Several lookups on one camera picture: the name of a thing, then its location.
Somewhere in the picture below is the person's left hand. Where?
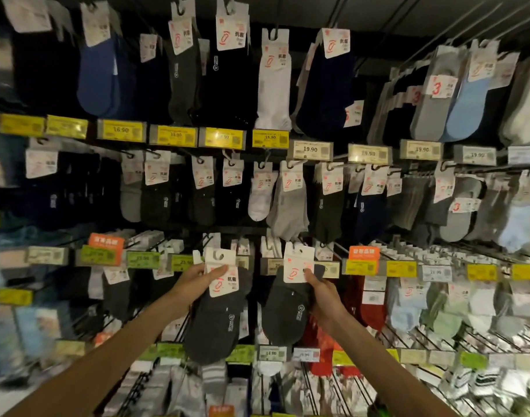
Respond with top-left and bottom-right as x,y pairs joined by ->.
170,262 -> 229,320

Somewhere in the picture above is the person's right hand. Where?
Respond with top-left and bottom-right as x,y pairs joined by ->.
304,270 -> 351,338

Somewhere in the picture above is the dark grey sock pack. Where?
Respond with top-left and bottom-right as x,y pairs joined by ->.
184,247 -> 253,366
261,242 -> 327,347

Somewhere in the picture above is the person's right forearm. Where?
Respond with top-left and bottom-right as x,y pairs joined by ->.
328,314 -> 460,417

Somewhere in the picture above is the person's left forearm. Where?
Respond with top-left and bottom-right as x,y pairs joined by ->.
3,295 -> 186,417

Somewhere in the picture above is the orange promotion tag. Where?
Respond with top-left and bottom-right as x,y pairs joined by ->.
349,246 -> 381,262
88,233 -> 125,266

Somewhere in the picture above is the dark green ankle sock pack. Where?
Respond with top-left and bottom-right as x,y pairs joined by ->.
313,162 -> 346,244

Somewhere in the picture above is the row of mixed price labels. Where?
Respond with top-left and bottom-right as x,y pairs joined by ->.
54,339 -> 530,370
25,245 -> 530,283

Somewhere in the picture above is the small white ankle sock pack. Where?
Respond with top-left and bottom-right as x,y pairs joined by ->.
247,162 -> 279,222

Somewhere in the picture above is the row of dark ankle sock packs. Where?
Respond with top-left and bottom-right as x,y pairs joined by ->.
141,149 -> 250,228

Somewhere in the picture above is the navy ankle sock pack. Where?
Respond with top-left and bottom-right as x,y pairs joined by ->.
353,164 -> 390,244

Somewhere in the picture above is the grey striped sock pack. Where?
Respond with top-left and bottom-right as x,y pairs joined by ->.
201,361 -> 227,395

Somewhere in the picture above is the light grey ankle sock pack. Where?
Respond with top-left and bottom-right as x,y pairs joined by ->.
119,151 -> 145,223

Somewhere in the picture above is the pale green sock pack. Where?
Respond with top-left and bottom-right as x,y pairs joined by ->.
430,284 -> 470,339

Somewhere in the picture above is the rack of metal display hooks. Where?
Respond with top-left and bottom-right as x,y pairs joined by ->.
375,239 -> 530,417

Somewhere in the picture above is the grey sock pack red numeral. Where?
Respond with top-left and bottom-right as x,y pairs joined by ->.
439,175 -> 485,244

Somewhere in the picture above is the row of yellow price labels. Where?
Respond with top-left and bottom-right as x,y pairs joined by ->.
0,113 -> 290,151

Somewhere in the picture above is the row of white price labels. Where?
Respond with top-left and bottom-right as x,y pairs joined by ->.
290,139 -> 530,168

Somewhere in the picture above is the black sock pack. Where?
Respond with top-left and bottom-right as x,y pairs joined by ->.
203,0 -> 255,127

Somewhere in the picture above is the charcoal sock pack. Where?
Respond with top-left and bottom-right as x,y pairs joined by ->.
167,0 -> 203,125

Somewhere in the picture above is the grey no-show sock pack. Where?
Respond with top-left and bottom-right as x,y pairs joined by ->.
410,45 -> 460,142

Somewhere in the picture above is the pale blue ankle sock pack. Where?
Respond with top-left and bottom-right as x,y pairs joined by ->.
497,171 -> 530,254

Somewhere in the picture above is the light blue no-show sock pack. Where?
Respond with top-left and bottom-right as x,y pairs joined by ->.
440,39 -> 498,143

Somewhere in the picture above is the cream no-show sock pack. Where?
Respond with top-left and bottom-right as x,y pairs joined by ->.
499,52 -> 530,147

